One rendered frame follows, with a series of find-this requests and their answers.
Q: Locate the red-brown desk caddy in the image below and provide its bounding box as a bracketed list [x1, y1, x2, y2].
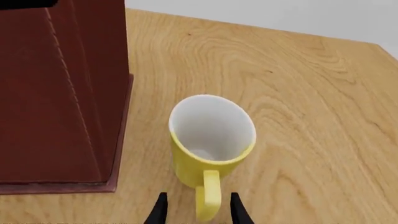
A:
[0, 0, 134, 195]

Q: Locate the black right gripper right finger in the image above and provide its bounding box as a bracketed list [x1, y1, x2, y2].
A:
[230, 192, 256, 224]

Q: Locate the yellow and white mug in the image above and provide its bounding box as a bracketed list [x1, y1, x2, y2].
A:
[168, 93, 257, 223]

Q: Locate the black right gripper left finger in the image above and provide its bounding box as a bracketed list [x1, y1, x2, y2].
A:
[143, 192, 169, 224]

